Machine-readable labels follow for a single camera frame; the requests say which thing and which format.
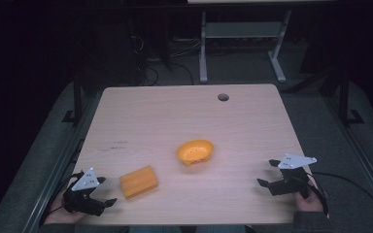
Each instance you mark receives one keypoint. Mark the person's right hand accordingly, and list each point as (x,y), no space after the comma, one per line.
(309,203)

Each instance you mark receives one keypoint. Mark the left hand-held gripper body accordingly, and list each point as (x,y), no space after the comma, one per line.
(83,191)

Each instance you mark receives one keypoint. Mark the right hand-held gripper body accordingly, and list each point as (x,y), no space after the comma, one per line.
(291,176)

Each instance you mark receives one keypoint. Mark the grey metal table frame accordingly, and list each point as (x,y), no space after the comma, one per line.
(243,45)

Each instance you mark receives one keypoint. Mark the black metal stand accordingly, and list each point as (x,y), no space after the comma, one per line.
(75,103)
(346,100)

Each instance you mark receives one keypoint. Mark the orange plastic bowl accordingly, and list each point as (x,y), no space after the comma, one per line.
(195,152)

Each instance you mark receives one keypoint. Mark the person's left hand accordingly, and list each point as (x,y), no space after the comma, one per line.
(60,212)

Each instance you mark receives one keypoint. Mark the orange sponge block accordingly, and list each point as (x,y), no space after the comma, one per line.
(138,181)

